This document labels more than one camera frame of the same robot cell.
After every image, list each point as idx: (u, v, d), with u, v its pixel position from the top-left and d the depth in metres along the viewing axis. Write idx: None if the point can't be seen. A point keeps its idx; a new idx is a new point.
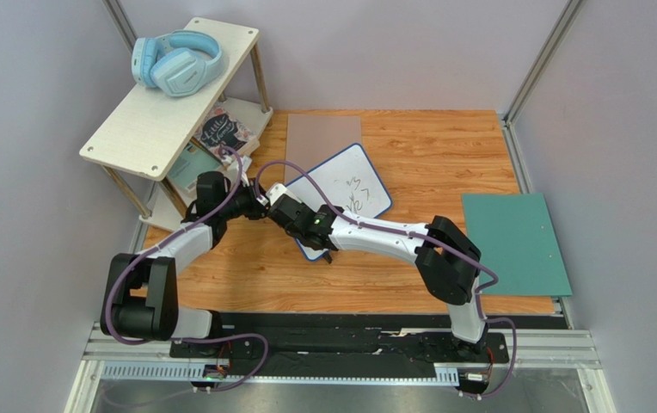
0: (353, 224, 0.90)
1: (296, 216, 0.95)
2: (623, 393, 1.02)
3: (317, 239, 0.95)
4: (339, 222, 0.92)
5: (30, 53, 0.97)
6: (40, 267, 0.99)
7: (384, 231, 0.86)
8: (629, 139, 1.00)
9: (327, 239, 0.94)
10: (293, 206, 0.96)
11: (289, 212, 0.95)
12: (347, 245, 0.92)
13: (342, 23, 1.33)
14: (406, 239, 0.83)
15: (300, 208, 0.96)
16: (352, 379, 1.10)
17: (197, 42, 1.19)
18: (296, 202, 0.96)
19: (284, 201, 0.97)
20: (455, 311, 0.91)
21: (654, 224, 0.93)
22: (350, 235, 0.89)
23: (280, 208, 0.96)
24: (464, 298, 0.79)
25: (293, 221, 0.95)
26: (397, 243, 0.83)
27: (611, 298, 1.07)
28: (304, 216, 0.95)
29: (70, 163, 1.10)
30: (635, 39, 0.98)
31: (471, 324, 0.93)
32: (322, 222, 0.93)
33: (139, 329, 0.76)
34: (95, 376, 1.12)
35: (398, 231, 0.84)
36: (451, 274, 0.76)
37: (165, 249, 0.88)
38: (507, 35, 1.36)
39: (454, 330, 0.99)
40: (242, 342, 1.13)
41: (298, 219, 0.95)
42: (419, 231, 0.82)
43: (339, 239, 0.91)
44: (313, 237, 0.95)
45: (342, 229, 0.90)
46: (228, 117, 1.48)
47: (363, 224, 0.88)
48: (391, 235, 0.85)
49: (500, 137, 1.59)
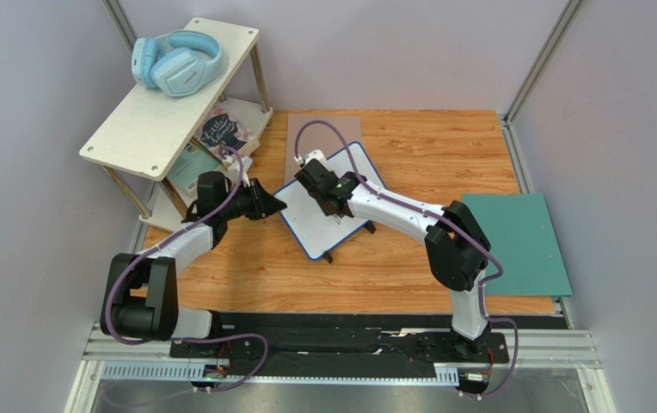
0: (373, 195, 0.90)
1: (319, 179, 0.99)
2: (623, 394, 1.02)
3: (335, 203, 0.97)
4: (359, 190, 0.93)
5: (30, 54, 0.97)
6: (41, 267, 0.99)
7: (402, 206, 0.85)
8: (629, 139, 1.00)
9: (344, 204, 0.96)
10: (319, 169, 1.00)
11: (314, 175, 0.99)
12: (364, 214, 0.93)
13: (342, 24, 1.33)
14: (420, 217, 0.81)
15: (326, 173, 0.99)
16: (351, 379, 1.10)
17: (197, 42, 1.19)
18: (324, 167, 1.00)
19: (313, 163, 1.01)
20: (457, 302, 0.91)
21: (653, 224, 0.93)
22: (368, 204, 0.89)
23: (308, 168, 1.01)
24: (464, 285, 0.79)
25: (316, 181, 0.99)
26: (411, 218, 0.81)
27: (611, 298, 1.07)
28: (328, 180, 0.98)
29: (70, 163, 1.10)
30: (635, 40, 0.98)
31: (472, 317, 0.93)
32: (344, 186, 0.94)
33: (139, 329, 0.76)
34: (95, 376, 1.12)
35: (414, 207, 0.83)
36: (457, 259, 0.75)
37: (165, 249, 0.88)
38: (506, 35, 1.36)
39: (455, 323, 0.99)
40: (242, 342, 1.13)
41: (322, 182, 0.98)
42: (435, 212, 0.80)
43: (356, 206, 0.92)
44: (331, 200, 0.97)
45: (361, 197, 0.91)
46: (227, 117, 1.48)
47: (382, 196, 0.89)
48: (408, 211, 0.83)
49: (500, 137, 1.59)
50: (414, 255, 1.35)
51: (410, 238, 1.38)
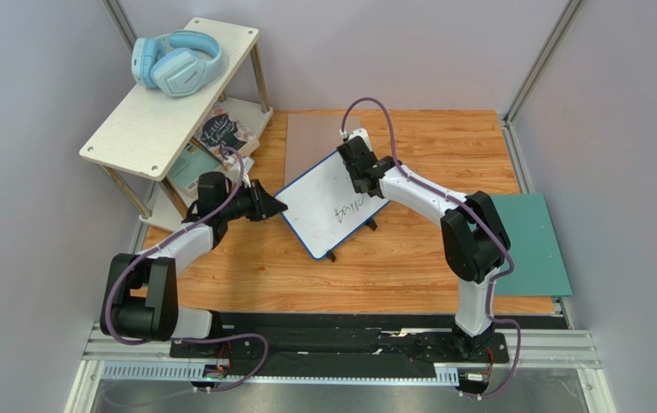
0: (403, 177, 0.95)
1: (359, 157, 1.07)
2: (624, 394, 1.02)
3: (365, 181, 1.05)
4: (391, 171, 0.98)
5: (30, 54, 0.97)
6: (41, 267, 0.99)
7: (428, 190, 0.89)
8: (629, 139, 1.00)
9: (374, 184, 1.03)
10: (360, 148, 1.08)
11: (353, 151, 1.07)
12: (393, 195, 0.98)
13: (342, 24, 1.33)
14: (443, 200, 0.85)
15: (365, 152, 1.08)
16: (351, 379, 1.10)
17: (197, 41, 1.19)
18: (365, 145, 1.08)
19: (354, 140, 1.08)
20: (463, 295, 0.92)
21: (653, 224, 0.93)
22: (397, 184, 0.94)
23: (350, 143, 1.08)
24: (475, 276, 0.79)
25: (355, 158, 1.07)
26: (433, 201, 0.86)
27: (611, 298, 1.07)
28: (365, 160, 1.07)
29: (70, 163, 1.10)
30: (635, 40, 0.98)
31: (475, 313, 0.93)
32: (379, 168, 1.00)
33: (139, 329, 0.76)
34: (95, 376, 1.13)
35: (439, 191, 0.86)
36: (469, 245, 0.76)
37: (166, 249, 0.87)
38: (506, 35, 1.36)
39: (457, 317, 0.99)
40: (242, 342, 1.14)
41: (359, 161, 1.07)
42: (457, 198, 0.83)
43: (386, 185, 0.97)
44: (363, 178, 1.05)
45: (391, 178, 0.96)
46: (228, 117, 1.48)
47: (412, 179, 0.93)
48: (432, 194, 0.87)
49: (500, 137, 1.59)
50: (414, 255, 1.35)
51: (410, 238, 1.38)
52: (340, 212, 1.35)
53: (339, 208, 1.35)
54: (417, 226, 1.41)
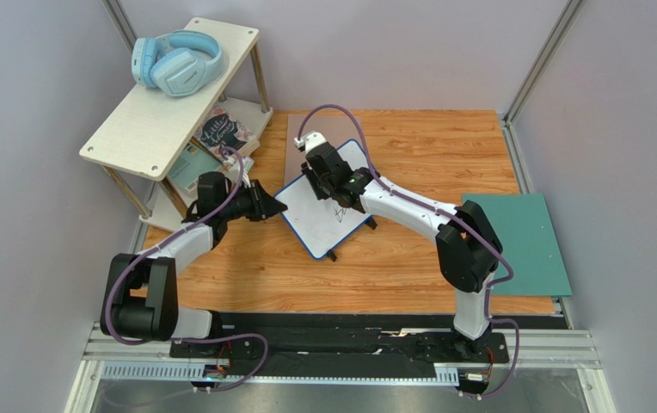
0: (385, 192, 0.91)
1: (334, 169, 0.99)
2: (624, 394, 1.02)
3: (347, 197, 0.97)
4: (371, 186, 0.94)
5: (30, 53, 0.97)
6: (41, 267, 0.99)
7: (414, 204, 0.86)
8: (629, 139, 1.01)
9: (357, 199, 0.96)
10: (334, 158, 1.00)
11: (330, 164, 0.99)
12: (375, 211, 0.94)
13: (342, 24, 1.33)
14: (432, 214, 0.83)
15: (340, 163, 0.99)
16: (351, 379, 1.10)
17: (197, 41, 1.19)
18: (339, 156, 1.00)
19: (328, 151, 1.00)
20: (462, 299, 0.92)
21: (653, 224, 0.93)
22: (381, 200, 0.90)
23: (324, 155, 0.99)
24: (473, 286, 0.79)
25: (332, 171, 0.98)
26: (424, 216, 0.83)
27: (611, 299, 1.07)
28: (341, 172, 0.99)
29: (70, 163, 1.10)
30: (635, 39, 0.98)
31: (475, 317, 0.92)
32: (357, 181, 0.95)
33: (139, 329, 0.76)
34: (95, 376, 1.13)
35: (426, 206, 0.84)
36: (467, 258, 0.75)
37: (166, 249, 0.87)
38: (506, 35, 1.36)
39: (456, 323, 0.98)
40: (242, 342, 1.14)
41: (336, 173, 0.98)
42: (448, 211, 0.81)
43: (369, 200, 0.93)
44: (343, 194, 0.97)
45: (374, 193, 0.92)
46: (227, 117, 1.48)
47: (395, 194, 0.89)
48: (420, 208, 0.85)
49: (500, 137, 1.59)
50: (414, 255, 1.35)
51: (410, 238, 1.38)
52: (340, 212, 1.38)
53: (339, 208, 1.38)
54: None
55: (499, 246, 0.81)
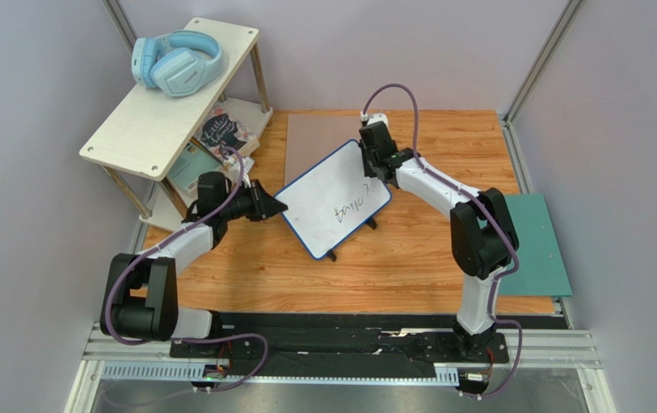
0: (420, 169, 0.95)
1: (379, 144, 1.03)
2: (624, 394, 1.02)
3: (383, 170, 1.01)
4: (409, 163, 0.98)
5: (29, 53, 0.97)
6: (40, 268, 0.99)
7: (442, 181, 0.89)
8: (629, 139, 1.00)
9: (392, 173, 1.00)
10: (383, 135, 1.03)
11: (377, 138, 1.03)
12: (408, 186, 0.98)
13: (342, 24, 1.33)
14: (455, 194, 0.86)
15: (388, 140, 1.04)
16: (351, 379, 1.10)
17: (197, 41, 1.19)
18: (388, 132, 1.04)
19: (378, 126, 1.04)
20: (467, 292, 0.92)
21: (653, 224, 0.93)
22: (414, 175, 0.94)
23: (373, 129, 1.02)
24: (478, 272, 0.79)
25: (377, 145, 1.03)
26: (446, 194, 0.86)
27: (611, 299, 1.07)
28: (387, 148, 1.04)
29: (70, 163, 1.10)
30: (635, 39, 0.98)
31: (475, 311, 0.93)
32: (398, 157, 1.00)
33: (138, 330, 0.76)
34: (96, 376, 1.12)
35: (451, 184, 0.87)
36: (476, 239, 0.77)
37: (166, 249, 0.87)
38: (506, 36, 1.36)
39: (458, 314, 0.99)
40: (242, 342, 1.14)
41: (381, 148, 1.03)
42: (469, 192, 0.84)
43: (402, 175, 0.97)
44: (382, 167, 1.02)
45: (408, 169, 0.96)
46: (228, 117, 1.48)
47: (428, 171, 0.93)
48: (445, 187, 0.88)
49: (500, 137, 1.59)
50: (414, 255, 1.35)
51: (410, 238, 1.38)
52: (340, 212, 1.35)
53: (340, 207, 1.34)
54: (418, 226, 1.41)
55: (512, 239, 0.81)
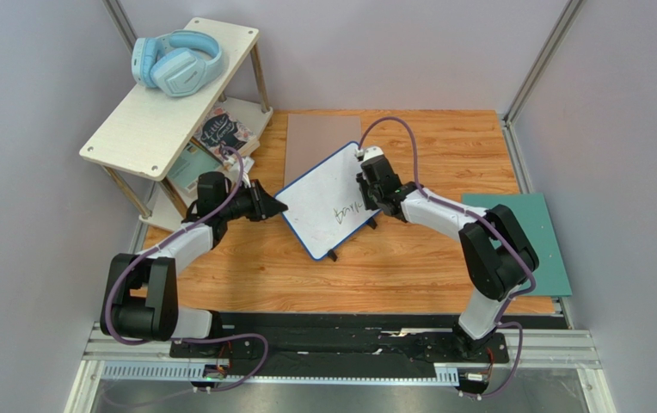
0: (423, 198, 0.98)
1: (383, 179, 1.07)
2: (624, 394, 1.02)
3: (391, 206, 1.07)
4: (414, 194, 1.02)
5: (29, 53, 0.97)
6: (41, 267, 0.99)
7: (446, 206, 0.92)
8: (629, 139, 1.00)
9: (399, 206, 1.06)
10: (385, 169, 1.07)
11: (378, 173, 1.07)
12: (415, 218, 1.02)
13: (342, 24, 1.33)
14: (462, 215, 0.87)
15: (389, 174, 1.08)
16: (352, 379, 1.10)
17: (197, 42, 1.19)
18: (389, 166, 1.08)
19: (377, 160, 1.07)
20: (477, 301, 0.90)
21: (653, 224, 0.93)
22: (418, 206, 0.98)
23: (374, 165, 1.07)
24: (500, 294, 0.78)
25: (380, 181, 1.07)
26: (453, 217, 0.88)
27: (611, 299, 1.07)
28: (390, 181, 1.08)
29: (70, 163, 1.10)
30: (635, 39, 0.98)
31: (485, 321, 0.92)
32: (402, 192, 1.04)
33: (138, 330, 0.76)
34: (95, 376, 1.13)
35: (456, 207, 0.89)
36: (492, 260, 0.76)
37: (166, 249, 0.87)
38: (506, 36, 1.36)
39: (463, 319, 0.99)
40: (242, 342, 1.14)
41: (384, 182, 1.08)
42: (475, 212, 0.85)
43: (409, 206, 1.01)
44: (389, 202, 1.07)
45: (413, 200, 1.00)
46: (228, 117, 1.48)
47: (432, 199, 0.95)
48: (451, 211, 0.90)
49: (500, 137, 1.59)
50: (414, 255, 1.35)
51: (410, 239, 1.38)
52: (340, 213, 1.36)
53: (339, 209, 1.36)
54: (417, 226, 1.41)
55: (530, 255, 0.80)
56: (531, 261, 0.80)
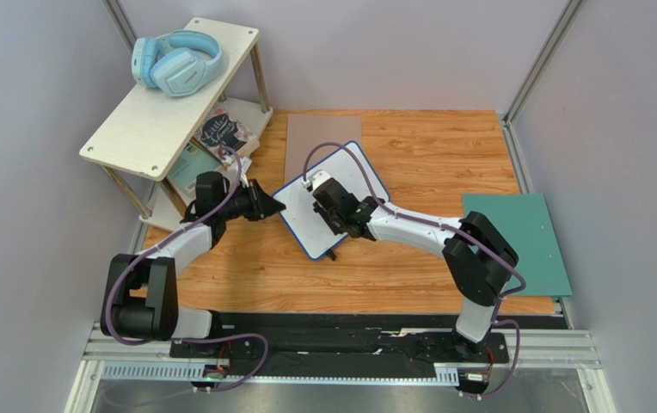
0: (390, 215, 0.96)
1: (340, 202, 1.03)
2: (623, 394, 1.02)
3: (357, 227, 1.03)
4: (378, 212, 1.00)
5: (29, 53, 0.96)
6: (42, 266, 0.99)
7: (419, 223, 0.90)
8: (629, 139, 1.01)
9: (365, 227, 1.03)
10: (340, 192, 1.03)
11: (334, 197, 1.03)
12: (384, 236, 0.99)
13: (342, 24, 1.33)
14: (438, 231, 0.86)
15: (345, 194, 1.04)
16: (351, 379, 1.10)
17: (197, 42, 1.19)
18: (342, 188, 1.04)
19: (330, 185, 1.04)
20: (471, 307, 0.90)
21: (652, 225, 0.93)
22: (386, 224, 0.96)
23: (328, 190, 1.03)
24: (493, 299, 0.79)
25: (338, 205, 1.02)
26: (429, 233, 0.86)
27: (611, 299, 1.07)
28: (348, 203, 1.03)
29: (70, 163, 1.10)
30: (635, 39, 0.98)
31: (482, 323, 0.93)
32: (363, 211, 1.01)
33: (139, 330, 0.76)
34: (95, 376, 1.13)
35: (431, 223, 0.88)
36: (479, 271, 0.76)
37: (166, 249, 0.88)
38: (506, 35, 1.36)
39: (459, 326, 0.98)
40: (242, 342, 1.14)
41: (343, 206, 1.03)
42: (452, 225, 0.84)
43: (377, 227, 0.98)
44: (353, 224, 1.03)
45: (380, 218, 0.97)
46: (227, 117, 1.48)
47: (400, 215, 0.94)
48: (425, 226, 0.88)
49: (500, 137, 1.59)
50: (414, 255, 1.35)
51: None
52: None
53: None
54: None
55: (511, 255, 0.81)
56: (512, 260, 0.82)
